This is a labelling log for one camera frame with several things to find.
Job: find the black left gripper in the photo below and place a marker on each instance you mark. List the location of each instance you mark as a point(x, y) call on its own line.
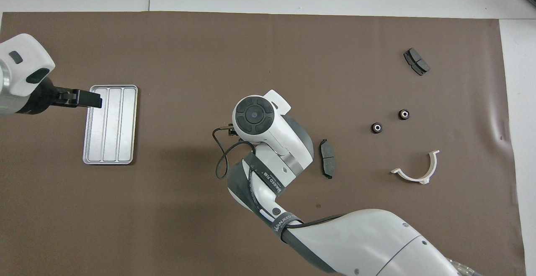
point(44, 98)

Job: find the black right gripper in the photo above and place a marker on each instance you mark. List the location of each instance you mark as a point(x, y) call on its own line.
point(230, 129)

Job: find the black bearing gear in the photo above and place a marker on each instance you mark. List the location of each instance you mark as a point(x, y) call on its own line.
point(403, 114)
point(377, 128)

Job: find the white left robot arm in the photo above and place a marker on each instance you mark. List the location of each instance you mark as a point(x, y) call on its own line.
point(21, 79)

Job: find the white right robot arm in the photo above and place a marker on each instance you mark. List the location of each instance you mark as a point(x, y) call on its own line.
point(368, 238)

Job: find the silver metal tray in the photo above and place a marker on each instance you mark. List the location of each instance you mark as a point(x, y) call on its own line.
point(111, 125)

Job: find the brown paper mat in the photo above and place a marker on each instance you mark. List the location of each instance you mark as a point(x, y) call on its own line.
point(268, 58)

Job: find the dark grey brake pad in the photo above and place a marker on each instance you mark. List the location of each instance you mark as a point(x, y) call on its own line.
point(416, 61)
point(327, 158)

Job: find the white curved plastic bracket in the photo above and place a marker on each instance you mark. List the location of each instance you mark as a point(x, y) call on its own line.
point(414, 179)

